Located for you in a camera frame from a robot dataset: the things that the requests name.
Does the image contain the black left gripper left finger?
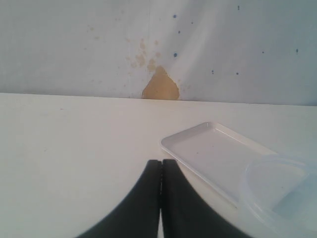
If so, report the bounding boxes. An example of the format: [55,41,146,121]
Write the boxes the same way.
[79,160,162,238]

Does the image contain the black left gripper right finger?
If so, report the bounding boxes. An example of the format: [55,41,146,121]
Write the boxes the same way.
[161,159,248,238]

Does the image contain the white rectangular tray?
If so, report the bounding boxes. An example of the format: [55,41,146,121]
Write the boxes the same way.
[160,121,285,209]

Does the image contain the translucent plastic container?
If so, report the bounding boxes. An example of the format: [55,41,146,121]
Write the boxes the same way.
[238,156,317,238]

